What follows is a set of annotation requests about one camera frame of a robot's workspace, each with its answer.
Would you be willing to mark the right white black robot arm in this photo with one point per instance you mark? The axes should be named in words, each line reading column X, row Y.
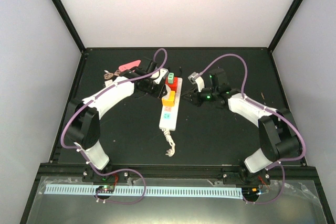
column 277, row 131

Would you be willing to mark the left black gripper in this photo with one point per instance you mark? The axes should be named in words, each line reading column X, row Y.
column 158, row 94

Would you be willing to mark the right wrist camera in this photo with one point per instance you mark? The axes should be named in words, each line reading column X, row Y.
column 196, row 79

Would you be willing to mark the white long power strip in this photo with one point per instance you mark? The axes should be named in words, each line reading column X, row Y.
column 168, row 118

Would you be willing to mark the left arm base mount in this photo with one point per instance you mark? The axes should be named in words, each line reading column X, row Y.
column 90, row 176

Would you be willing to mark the green white plug adapter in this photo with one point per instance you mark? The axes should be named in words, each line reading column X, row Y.
column 170, row 78

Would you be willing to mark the white USB charger plug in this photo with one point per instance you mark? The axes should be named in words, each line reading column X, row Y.
column 108, row 83

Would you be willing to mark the white slotted cable duct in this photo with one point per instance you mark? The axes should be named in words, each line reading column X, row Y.
column 147, row 191

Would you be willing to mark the red cube socket adapter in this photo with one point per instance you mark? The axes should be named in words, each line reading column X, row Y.
column 173, row 85

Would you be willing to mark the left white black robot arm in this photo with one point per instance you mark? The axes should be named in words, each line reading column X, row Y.
column 82, row 131

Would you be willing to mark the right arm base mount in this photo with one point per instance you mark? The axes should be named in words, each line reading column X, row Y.
column 242, row 176

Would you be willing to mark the pink triangular power strip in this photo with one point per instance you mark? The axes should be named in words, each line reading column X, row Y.
column 129, row 65

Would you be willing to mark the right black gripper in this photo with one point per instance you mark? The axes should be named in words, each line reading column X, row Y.
column 195, row 96

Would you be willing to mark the yellow cube socket adapter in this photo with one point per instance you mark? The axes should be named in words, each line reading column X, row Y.
column 169, row 99

